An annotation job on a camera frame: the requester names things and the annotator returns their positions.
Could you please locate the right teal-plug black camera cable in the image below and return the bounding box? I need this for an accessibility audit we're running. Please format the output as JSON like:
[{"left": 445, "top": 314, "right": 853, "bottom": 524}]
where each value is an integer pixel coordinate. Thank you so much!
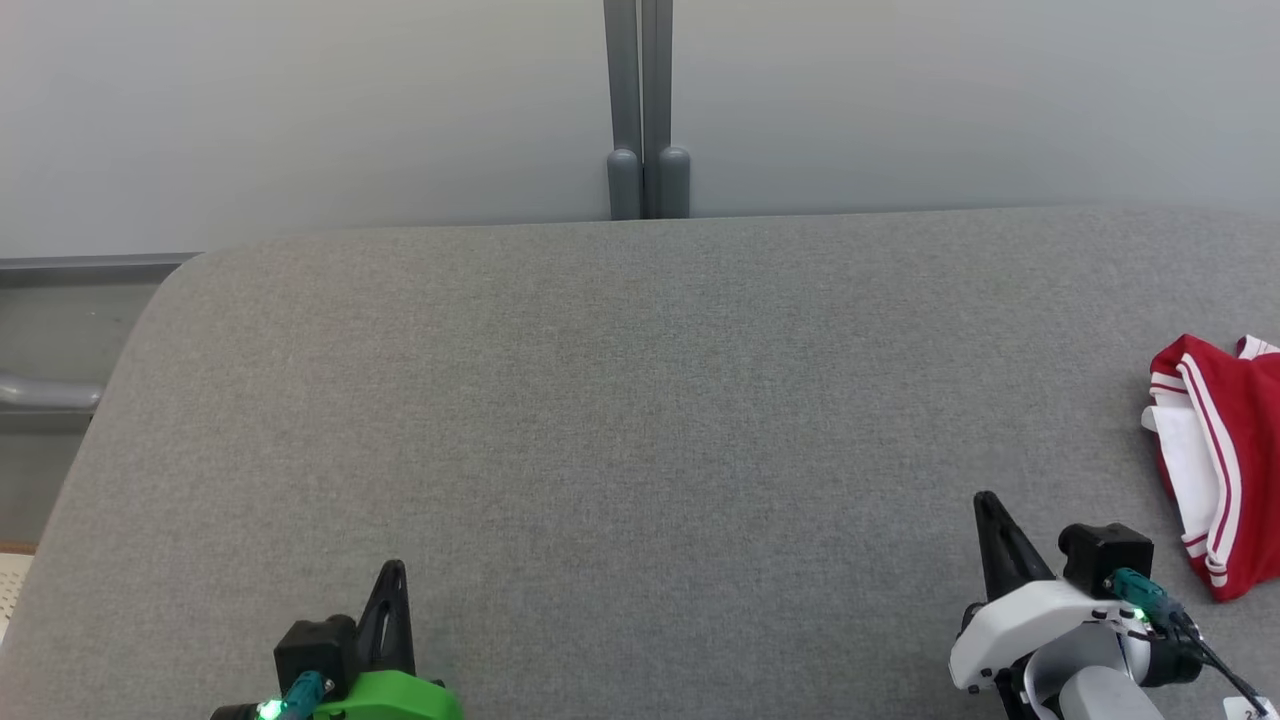
[{"left": 1105, "top": 567, "right": 1276, "bottom": 717}]

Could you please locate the grey horizontal metal tube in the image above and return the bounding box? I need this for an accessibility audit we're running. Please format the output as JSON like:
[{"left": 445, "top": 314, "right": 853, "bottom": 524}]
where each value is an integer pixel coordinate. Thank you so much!
[{"left": 0, "top": 372, "right": 104, "bottom": 412}]

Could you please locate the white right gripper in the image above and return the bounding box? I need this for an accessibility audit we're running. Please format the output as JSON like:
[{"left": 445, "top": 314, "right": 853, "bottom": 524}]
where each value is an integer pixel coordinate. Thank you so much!
[{"left": 948, "top": 491, "right": 1151, "bottom": 720}]

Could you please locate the grey wall base rail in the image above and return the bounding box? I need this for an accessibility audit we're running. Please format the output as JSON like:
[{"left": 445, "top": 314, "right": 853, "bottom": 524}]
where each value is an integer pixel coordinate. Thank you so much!
[{"left": 0, "top": 253, "right": 203, "bottom": 291}]

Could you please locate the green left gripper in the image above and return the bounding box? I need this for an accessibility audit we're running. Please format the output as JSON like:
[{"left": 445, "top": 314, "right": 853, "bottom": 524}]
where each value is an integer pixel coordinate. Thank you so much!
[{"left": 310, "top": 560, "right": 466, "bottom": 720}]

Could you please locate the grey metal partition post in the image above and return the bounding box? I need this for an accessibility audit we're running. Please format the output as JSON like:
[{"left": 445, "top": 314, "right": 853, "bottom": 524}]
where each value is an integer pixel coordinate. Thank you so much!
[
  {"left": 603, "top": 0, "right": 644, "bottom": 221},
  {"left": 640, "top": 0, "right": 692, "bottom": 219}
]

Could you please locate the beige perforated panel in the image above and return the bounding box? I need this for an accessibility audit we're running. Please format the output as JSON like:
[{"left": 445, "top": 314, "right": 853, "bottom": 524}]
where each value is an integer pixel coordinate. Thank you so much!
[{"left": 0, "top": 545, "right": 37, "bottom": 643}]

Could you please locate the left teal-plug black camera cable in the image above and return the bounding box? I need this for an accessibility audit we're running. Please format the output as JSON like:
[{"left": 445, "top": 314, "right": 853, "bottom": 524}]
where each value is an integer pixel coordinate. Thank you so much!
[{"left": 255, "top": 670, "right": 337, "bottom": 720}]

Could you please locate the teal-plug black camera cable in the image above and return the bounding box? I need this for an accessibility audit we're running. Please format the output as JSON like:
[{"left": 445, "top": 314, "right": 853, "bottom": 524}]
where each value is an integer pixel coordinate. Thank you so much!
[
  {"left": 255, "top": 670, "right": 337, "bottom": 720},
  {"left": 1105, "top": 567, "right": 1276, "bottom": 717}
]

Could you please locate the red white-sleeved basketball jersey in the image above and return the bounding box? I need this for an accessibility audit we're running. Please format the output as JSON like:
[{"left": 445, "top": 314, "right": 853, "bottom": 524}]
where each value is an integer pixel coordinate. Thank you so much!
[{"left": 1140, "top": 334, "right": 1280, "bottom": 603}]

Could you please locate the grey fabric sofa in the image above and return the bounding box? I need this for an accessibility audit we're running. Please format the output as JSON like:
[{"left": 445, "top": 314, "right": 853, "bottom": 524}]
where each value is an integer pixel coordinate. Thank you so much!
[{"left": 0, "top": 205, "right": 1280, "bottom": 720}]

